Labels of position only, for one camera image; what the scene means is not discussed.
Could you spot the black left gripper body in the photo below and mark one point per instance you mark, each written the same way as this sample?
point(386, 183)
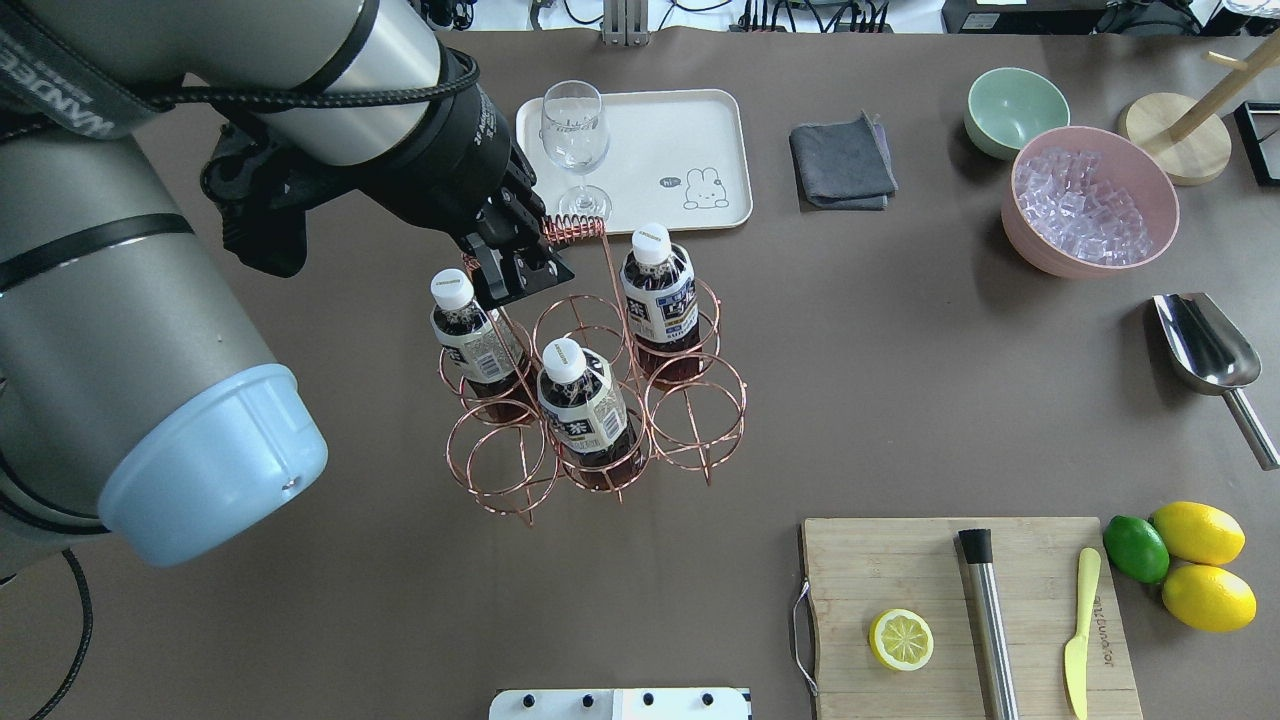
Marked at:
point(452, 150)

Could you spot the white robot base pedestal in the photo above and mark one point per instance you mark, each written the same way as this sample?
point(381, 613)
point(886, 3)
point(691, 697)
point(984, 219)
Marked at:
point(623, 703)

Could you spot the yellow lemon lower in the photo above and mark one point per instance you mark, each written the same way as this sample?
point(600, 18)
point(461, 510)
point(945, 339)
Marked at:
point(1209, 598)

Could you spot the yellow plastic knife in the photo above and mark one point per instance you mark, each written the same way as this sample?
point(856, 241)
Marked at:
point(1076, 649)

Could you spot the cream rabbit tray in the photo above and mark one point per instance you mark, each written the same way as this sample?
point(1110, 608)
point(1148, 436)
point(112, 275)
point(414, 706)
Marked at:
point(677, 158)

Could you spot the copper wire bottle basket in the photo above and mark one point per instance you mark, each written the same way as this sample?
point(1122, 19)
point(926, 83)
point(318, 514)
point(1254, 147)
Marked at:
point(695, 426)

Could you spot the tea bottle near handle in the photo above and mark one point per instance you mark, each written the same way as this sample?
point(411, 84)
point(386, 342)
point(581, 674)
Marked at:
point(475, 340)

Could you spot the green lime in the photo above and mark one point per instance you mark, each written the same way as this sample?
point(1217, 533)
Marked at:
point(1136, 549)

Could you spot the wooden cup tree stand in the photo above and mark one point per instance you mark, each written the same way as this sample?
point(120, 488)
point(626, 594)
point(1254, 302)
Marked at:
point(1187, 137)

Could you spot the steel ice scoop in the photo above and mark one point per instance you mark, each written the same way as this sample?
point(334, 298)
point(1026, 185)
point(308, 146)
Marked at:
point(1213, 357)

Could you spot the pink bowl of ice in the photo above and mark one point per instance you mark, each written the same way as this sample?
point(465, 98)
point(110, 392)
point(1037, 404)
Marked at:
point(1084, 203)

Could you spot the half lemon slice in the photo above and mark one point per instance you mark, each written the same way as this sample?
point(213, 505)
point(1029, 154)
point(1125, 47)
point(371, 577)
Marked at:
point(901, 640)

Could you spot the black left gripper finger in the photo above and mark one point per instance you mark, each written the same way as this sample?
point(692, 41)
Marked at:
point(477, 255)
point(523, 271)

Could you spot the tea bottle middle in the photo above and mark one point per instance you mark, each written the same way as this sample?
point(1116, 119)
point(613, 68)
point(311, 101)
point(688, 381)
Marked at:
point(588, 417)

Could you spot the green bowl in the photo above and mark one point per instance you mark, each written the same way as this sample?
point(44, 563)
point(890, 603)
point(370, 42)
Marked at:
point(1007, 107)

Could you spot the steel muddler black tip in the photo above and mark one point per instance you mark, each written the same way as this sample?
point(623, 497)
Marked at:
point(977, 549)

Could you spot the grey folded cloth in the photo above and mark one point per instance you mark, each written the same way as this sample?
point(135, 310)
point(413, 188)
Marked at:
point(844, 166)

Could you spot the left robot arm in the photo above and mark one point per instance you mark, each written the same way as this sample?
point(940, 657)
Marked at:
point(138, 398)

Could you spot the yellow lemon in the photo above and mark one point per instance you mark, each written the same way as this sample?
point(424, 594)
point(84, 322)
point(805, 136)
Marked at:
point(1199, 533)
point(1209, 598)

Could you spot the clear wine glass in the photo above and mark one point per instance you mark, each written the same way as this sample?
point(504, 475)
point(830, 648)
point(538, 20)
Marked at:
point(576, 137)

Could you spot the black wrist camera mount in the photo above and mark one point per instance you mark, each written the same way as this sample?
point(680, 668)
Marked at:
point(263, 184)

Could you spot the tea bottle rear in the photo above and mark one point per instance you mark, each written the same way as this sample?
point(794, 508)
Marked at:
point(658, 280)

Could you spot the yellow lemon upper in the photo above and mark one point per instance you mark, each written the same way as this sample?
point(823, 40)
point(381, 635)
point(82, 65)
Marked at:
point(1199, 533)

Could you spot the bamboo cutting board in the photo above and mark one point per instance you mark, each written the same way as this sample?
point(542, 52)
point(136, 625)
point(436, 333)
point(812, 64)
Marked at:
point(858, 568)

